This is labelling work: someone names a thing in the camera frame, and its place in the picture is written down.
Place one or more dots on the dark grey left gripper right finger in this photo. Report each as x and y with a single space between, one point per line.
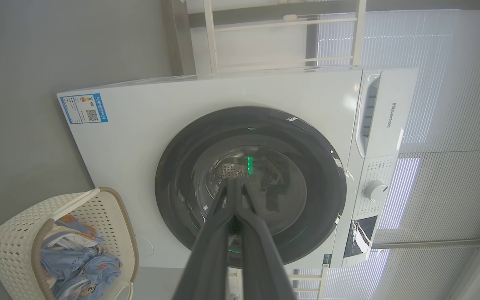
258 258

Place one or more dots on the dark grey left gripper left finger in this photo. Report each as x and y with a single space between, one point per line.
211 250

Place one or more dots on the black washing machine door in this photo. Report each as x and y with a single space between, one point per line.
181 166

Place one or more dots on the blue printed garment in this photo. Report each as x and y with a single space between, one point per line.
98 271

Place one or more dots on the cream garment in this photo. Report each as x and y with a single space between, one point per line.
67 239

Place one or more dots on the stainless steel washer drum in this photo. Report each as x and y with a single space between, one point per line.
231 168

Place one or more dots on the dark control panel display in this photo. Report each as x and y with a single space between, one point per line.
361 235

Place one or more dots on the white washing machine dial knob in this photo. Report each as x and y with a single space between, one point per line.
375 191

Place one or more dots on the white front-load washing machine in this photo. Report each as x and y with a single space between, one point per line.
148 125

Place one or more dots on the round filter cover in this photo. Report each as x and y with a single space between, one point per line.
146 246

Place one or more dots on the white detergent drawer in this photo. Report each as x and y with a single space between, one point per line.
367 116

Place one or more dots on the blue energy label sticker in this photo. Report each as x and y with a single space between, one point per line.
84 108

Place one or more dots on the cream perforated laundry basket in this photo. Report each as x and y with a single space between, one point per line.
11 246

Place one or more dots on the white metal railing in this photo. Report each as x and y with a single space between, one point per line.
211 41

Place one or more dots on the white window blinds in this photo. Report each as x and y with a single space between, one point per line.
452 83

